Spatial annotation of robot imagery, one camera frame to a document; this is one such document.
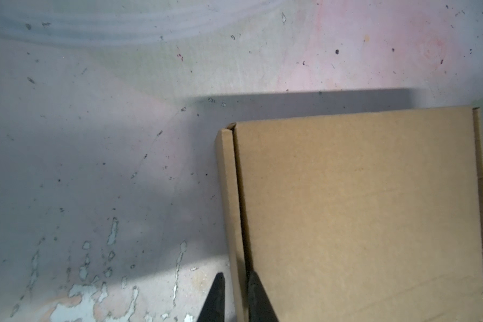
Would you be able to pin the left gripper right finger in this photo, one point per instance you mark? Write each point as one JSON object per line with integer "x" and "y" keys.
{"x": 259, "y": 306}

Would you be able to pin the brown cardboard box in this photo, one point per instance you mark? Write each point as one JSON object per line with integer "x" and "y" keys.
{"x": 357, "y": 217}

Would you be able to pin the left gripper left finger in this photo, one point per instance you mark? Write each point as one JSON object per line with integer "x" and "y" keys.
{"x": 213, "y": 309}

